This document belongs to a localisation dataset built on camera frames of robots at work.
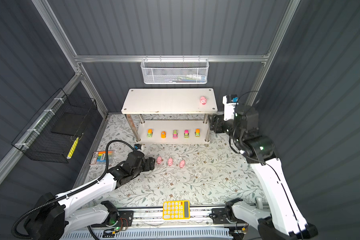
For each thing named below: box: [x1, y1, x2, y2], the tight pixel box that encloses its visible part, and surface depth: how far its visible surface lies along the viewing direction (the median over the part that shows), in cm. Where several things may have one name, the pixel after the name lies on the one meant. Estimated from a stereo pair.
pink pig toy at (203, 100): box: [200, 96, 207, 105], surface depth 78 cm
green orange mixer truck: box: [147, 128, 153, 138], surface depth 100 cm
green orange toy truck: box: [194, 128, 201, 138], surface depth 101 cm
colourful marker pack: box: [89, 150, 115, 166], surface depth 96 cm
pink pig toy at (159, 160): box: [156, 156, 164, 165], surface depth 95 cm
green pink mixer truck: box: [184, 129, 190, 139], surface depth 101 cm
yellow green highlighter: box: [66, 137, 80, 160], surface depth 69 cm
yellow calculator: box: [162, 200, 191, 220], surface depth 77 cm
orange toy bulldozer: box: [160, 131, 167, 139], surface depth 100 cm
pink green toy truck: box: [172, 129, 178, 139], surface depth 99 cm
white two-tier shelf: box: [121, 88, 218, 144], surface depth 88 cm
